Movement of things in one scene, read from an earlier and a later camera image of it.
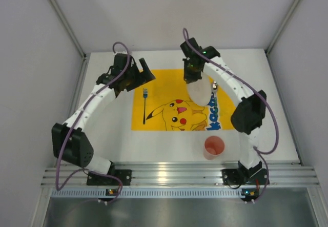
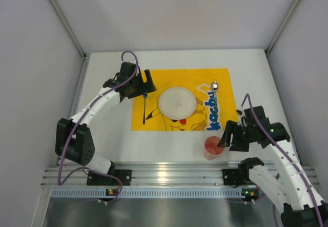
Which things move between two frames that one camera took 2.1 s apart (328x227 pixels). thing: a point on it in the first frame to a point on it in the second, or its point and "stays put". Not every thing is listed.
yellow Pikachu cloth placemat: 165,104 stays put
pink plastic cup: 214,145 stays put
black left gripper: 137,76 to 142,84
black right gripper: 192,76 to 236,137
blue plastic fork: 145,93 stays put
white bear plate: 200,90 to 177,103
